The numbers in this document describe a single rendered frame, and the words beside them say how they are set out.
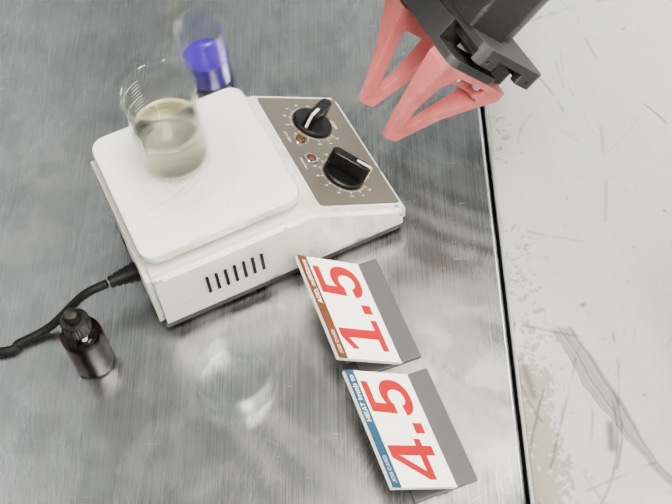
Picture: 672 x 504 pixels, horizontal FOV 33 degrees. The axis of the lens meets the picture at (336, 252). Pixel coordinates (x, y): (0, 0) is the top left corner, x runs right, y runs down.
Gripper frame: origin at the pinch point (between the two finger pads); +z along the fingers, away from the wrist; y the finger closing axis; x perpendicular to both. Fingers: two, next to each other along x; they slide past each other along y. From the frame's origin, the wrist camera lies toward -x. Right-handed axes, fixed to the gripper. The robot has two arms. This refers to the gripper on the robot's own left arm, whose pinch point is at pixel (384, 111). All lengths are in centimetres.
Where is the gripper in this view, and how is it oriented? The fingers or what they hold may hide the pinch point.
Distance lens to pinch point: 78.4
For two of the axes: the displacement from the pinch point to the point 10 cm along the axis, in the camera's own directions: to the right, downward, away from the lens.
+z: -6.4, 6.6, 4.0
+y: 4.3, 7.3, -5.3
